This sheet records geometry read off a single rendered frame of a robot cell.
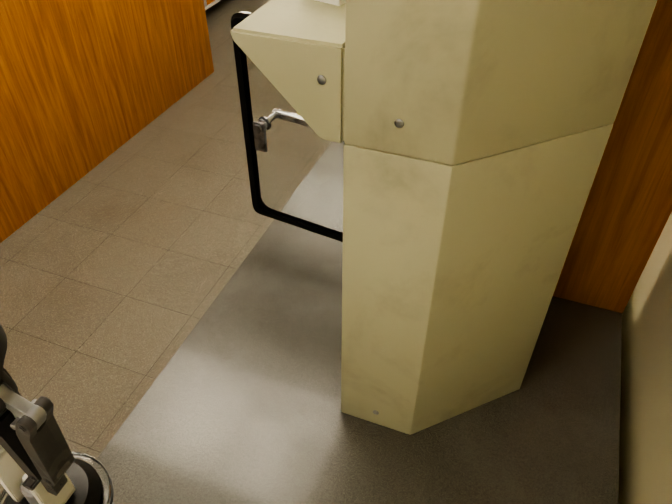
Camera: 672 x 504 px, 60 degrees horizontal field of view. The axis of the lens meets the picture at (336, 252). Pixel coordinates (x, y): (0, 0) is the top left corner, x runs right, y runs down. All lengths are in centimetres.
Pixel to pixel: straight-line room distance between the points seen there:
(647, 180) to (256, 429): 69
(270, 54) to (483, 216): 27
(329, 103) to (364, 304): 26
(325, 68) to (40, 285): 227
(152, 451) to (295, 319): 32
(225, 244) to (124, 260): 44
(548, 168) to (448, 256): 14
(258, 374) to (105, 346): 145
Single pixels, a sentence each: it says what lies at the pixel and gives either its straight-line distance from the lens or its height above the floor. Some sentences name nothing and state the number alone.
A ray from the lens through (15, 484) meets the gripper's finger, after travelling 64.
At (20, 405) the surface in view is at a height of 136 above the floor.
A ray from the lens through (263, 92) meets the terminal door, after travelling 103.
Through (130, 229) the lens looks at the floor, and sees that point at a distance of 286.
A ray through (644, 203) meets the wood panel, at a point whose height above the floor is 117.
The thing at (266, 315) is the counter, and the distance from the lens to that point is 105.
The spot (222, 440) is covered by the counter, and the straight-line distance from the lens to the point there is 91.
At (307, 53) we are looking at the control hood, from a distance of 56.
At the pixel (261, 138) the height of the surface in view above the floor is 118.
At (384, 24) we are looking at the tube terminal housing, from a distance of 52.
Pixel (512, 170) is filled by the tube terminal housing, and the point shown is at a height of 139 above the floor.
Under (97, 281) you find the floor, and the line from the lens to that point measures 264.
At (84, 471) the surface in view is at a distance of 65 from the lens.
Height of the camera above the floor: 171
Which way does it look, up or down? 42 degrees down
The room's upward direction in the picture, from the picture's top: straight up
